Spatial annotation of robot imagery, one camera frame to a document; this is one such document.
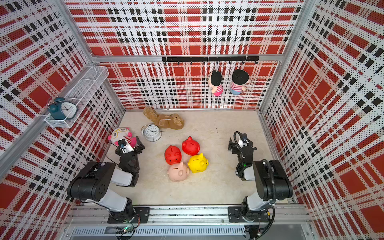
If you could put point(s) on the silver alarm clock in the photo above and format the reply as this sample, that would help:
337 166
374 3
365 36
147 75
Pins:
151 132

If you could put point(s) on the green circuit board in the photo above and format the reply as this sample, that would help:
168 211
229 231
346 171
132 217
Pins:
124 230

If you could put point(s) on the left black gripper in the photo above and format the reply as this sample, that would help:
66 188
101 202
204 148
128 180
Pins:
137 149

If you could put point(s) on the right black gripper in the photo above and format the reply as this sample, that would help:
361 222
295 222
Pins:
235 147

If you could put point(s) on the doll with pink shirt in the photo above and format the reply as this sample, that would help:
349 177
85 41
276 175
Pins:
215 83

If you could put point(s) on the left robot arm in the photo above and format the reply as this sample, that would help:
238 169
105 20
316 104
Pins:
92 184

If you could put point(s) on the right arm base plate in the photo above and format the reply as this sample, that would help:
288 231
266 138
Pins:
239 214

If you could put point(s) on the white wire shelf basket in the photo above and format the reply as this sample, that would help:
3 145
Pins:
80 94

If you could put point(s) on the brown plush dog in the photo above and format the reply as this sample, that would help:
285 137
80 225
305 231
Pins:
173 121

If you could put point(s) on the pink owl plush toy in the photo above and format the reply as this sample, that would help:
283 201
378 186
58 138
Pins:
123 133

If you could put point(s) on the red piggy bank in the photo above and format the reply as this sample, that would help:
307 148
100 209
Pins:
190 146
173 155

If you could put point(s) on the yellow piggy bank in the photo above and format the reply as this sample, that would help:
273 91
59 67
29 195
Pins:
198 163

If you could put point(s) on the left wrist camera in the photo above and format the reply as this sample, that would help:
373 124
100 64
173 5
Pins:
126 145

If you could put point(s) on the aluminium front rail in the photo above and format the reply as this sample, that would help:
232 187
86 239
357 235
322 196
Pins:
288 222

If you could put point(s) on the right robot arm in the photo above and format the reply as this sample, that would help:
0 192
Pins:
272 182

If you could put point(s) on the teal alarm clock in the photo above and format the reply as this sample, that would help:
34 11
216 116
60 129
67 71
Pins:
61 109

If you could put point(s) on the black hook rail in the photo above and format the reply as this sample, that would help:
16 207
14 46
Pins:
211 59

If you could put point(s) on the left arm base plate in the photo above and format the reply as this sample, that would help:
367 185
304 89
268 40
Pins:
134 215

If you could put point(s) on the doll with blue pants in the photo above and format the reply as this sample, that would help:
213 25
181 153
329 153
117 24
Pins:
239 79

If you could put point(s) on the pink piggy bank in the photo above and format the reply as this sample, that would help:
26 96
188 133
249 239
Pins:
178 172

